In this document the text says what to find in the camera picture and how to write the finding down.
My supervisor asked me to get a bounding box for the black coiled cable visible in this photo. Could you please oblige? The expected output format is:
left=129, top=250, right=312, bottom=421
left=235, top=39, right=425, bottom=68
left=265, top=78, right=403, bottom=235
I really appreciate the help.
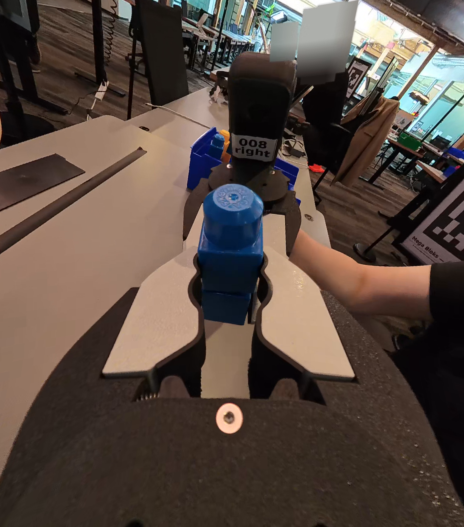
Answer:
left=106, top=0, right=119, bottom=66

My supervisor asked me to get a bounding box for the black standing desk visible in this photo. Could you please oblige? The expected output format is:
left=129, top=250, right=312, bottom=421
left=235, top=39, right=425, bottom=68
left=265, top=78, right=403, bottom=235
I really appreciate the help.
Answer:
left=75, top=0, right=126, bottom=98

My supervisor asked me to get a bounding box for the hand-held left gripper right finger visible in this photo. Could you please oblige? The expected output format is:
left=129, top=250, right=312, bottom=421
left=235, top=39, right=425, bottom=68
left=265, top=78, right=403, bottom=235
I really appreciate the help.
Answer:
left=255, top=246, right=356, bottom=397

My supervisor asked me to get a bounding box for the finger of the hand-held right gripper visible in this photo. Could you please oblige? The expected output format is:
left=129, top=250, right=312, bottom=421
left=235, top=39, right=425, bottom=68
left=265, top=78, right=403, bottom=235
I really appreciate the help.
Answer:
left=182, top=230, right=200, bottom=261
left=262, top=213, right=289, bottom=257

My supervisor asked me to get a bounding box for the tan coat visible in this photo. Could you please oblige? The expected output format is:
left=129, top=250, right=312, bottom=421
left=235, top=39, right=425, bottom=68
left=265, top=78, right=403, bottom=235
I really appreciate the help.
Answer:
left=333, top=96, right=400, bottom=188

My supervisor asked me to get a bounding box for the black rubber mat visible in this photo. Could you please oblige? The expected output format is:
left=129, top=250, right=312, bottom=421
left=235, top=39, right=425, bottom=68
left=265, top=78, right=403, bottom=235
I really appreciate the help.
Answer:
left=0, top=153, right=87, bottom=213

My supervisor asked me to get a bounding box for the framed marker sign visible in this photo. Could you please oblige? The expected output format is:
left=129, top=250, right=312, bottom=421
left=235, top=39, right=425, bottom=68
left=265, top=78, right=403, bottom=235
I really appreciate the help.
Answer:
left=401, top=158, right=464, bottom=266

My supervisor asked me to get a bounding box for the person's right forearm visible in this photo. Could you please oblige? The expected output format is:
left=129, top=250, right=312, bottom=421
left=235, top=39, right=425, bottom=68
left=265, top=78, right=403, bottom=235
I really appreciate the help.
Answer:
left=289, top=231, right=432, bottom=318

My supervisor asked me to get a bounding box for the blue plastic bin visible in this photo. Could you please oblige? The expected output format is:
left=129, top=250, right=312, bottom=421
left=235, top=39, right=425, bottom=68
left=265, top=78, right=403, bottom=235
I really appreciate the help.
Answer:
left=187, top=127, right=301, bottom=206

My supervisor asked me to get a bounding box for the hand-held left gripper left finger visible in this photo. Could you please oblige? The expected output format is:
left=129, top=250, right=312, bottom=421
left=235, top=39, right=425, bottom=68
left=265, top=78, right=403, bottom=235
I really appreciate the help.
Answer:
left=102, top=251, right=208, bottom=394

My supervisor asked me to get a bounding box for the black panel on easel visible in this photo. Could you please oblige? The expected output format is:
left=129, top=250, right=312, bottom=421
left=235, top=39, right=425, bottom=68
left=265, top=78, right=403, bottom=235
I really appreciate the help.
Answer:
left=127, top=0, right=189, bottom=120

